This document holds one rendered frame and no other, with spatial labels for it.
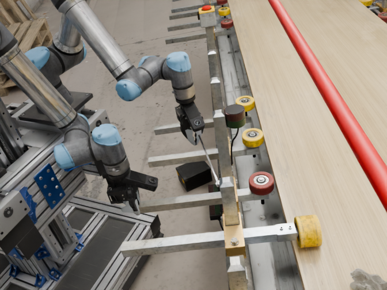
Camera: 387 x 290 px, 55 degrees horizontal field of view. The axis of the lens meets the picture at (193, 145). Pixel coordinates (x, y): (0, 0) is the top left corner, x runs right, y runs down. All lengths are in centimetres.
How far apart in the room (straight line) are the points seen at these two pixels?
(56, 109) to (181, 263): 128
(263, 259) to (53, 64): 107
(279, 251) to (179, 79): 69
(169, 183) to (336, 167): 156
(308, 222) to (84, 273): 132
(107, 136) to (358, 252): 73
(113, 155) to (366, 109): 96
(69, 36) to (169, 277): 132
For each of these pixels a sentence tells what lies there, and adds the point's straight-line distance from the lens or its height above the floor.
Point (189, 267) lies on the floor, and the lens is 215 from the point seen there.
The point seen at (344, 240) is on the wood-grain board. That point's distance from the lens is 108.
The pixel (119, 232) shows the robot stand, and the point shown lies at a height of 21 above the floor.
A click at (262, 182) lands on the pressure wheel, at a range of 122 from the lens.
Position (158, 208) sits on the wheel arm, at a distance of 128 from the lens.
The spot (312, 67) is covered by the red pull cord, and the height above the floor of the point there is 164.
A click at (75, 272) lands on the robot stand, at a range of 207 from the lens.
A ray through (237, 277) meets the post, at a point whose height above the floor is 112.
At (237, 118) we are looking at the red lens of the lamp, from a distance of 108.
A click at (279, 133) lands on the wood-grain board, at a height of 90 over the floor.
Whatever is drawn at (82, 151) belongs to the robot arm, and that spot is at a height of 115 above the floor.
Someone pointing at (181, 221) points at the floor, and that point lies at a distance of 236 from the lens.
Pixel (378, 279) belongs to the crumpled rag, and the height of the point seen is 91.
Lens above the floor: 174
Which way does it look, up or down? 37 degrees down
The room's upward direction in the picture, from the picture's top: 11 degrees counter-clockwise
